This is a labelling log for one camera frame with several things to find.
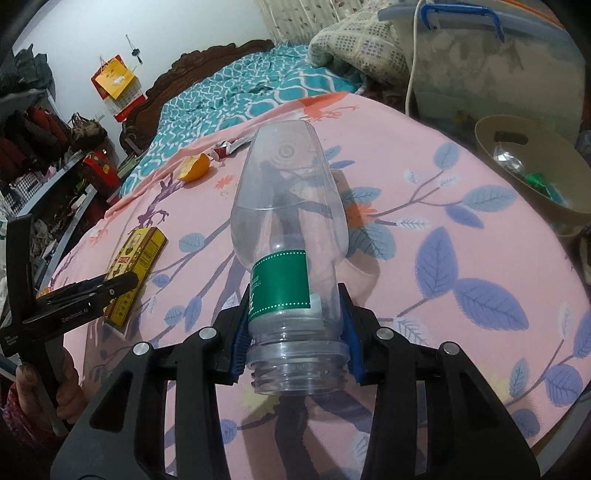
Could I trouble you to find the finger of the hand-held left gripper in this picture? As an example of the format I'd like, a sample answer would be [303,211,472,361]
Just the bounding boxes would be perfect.
[36,275,112,304]
[46,272,140,306]

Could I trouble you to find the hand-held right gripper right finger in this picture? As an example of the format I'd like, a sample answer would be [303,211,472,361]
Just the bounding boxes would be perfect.
[337,282,541,480]

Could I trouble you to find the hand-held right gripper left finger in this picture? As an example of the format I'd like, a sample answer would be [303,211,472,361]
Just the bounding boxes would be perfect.
[55,292,254,480]

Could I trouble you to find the yellow box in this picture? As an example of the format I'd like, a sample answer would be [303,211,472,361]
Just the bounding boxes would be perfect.
[102,227,168,330]

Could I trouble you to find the clear plastic bottle green label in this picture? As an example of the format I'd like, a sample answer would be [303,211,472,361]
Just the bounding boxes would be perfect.
[229,119,354,397]

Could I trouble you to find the beige plastic bin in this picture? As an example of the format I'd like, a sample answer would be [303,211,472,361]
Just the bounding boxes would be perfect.
[475,115,588,237]

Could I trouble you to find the person's left hand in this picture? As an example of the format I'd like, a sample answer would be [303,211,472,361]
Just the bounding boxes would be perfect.
[16,347,89,425]

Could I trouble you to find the grey metal shelf rack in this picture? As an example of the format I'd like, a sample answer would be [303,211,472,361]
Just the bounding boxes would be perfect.
[0,88,122,278]

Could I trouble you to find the red gift box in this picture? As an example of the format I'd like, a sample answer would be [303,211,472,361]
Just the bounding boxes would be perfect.
[81,150,123,199]

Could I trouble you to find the pink floral bedsheet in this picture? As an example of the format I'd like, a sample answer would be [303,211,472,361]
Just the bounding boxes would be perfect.
[46,90,587,480]

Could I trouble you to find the orange peel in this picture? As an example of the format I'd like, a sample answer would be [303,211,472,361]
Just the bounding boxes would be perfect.
[179,154,211,184]

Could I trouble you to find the brown handbag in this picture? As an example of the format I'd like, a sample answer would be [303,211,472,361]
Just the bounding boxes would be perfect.
[69,114,110,151]

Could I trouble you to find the red white wrapper scrap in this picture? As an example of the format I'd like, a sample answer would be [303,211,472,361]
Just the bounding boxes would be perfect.
[210,140,253,160]

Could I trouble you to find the yellow red paper bag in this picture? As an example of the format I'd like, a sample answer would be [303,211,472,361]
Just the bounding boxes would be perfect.
[91,55,140,100]

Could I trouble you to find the black bags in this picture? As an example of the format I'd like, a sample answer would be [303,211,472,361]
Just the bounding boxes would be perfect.
[0,44,57,98]

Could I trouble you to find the teal patterned quilt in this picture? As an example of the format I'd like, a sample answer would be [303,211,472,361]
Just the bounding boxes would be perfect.
[121,44,366,195]

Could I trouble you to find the carved wooden headboard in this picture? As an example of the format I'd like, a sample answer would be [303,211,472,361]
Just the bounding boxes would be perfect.
[119,39,276,153]

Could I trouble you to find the crushed plastic bottle green label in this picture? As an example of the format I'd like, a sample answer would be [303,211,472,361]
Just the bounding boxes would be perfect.
[492,142,571,208]

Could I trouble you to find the beige checked blanket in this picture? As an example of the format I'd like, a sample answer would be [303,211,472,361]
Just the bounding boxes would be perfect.
[308,10,414,89]

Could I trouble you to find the leaf print curtain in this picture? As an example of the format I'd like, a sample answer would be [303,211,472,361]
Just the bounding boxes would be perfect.
[256,0,416,43]

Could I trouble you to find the red wall calendar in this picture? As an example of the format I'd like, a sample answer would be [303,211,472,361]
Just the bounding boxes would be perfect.
[108,89,149,123]

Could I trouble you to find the white cable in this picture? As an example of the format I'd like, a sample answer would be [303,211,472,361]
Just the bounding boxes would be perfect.
[405,0,433,119]

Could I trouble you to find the clear storage bin blue handle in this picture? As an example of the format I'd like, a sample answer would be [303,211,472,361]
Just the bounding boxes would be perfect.
[378,0,585,145]

